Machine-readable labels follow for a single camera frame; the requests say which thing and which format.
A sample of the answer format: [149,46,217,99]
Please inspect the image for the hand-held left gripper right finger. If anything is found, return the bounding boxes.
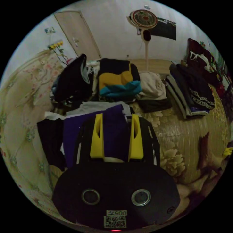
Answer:
[128,113,144,160]

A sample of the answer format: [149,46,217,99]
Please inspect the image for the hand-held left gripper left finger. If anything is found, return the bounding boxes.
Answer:
[90,113,105,159]

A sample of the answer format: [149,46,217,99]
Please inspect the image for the purple shorts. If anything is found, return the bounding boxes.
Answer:
[63,104,132,168]

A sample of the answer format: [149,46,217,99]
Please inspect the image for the black ribbed garment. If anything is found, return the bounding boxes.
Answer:
[37,118,67,172]

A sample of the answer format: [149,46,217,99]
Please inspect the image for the heaped pile of clothes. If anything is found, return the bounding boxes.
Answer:
[44,54,172,121]

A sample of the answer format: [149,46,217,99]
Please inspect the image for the folded stack of clothes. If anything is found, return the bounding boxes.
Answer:
[166,63,216,120]

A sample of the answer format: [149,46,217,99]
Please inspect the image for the padded floral headboard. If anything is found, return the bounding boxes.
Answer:
[0,49,68,222]

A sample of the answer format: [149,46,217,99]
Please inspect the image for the yellow artificial flowers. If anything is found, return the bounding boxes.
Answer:
[48,41,70,64]

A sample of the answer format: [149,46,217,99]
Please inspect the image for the beige wooden door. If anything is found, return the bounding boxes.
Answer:
[54,10,102,59]

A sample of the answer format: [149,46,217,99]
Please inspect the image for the white standing fan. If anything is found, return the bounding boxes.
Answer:
[126,9,158,72]

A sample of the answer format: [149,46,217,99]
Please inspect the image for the black wall hanging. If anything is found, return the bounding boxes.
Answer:
[150,17,177,41]

